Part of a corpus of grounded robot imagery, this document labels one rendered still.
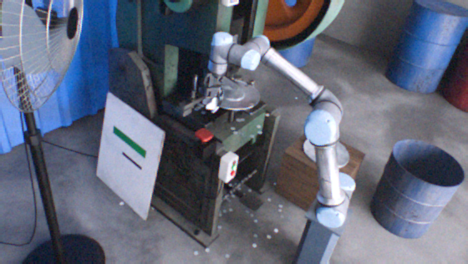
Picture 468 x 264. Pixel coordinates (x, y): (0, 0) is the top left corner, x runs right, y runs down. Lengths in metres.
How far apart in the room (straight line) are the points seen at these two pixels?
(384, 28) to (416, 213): 2.99
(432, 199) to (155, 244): 1.57
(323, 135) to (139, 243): 1.25
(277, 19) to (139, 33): 0.73
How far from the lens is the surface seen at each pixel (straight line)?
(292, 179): 2.37
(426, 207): 2.41
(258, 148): 2.26
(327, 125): 1.35
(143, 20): 1.95
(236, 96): 1.88
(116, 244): 2.21
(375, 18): 4.97
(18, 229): 2.39
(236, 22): 1.77
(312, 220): 1.82
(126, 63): 2.01
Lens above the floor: 1.78
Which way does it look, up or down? 33 degrees down
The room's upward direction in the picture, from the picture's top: 10 degrees clockwise
